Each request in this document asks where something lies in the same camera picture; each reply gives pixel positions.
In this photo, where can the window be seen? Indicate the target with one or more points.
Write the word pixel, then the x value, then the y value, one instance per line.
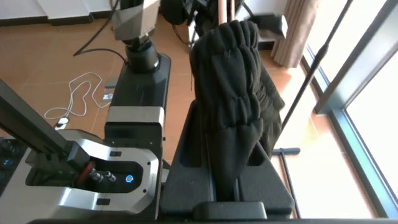
pixel 357 74

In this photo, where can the black clothes rack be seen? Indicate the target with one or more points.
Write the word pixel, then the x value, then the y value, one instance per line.
pixel 320 54

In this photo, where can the black shorts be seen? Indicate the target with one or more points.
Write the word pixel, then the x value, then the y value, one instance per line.
pixel 230 93

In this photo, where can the pink clothes hanger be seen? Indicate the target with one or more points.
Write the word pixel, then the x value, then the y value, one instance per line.
pixel 222 11

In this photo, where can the brown curtain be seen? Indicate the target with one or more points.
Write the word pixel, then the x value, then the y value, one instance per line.
pixel 295 31

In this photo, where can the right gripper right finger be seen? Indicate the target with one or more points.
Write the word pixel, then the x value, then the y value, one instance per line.
pixel 264 186

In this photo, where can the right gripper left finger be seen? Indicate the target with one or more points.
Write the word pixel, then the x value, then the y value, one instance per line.
pixel 186 180

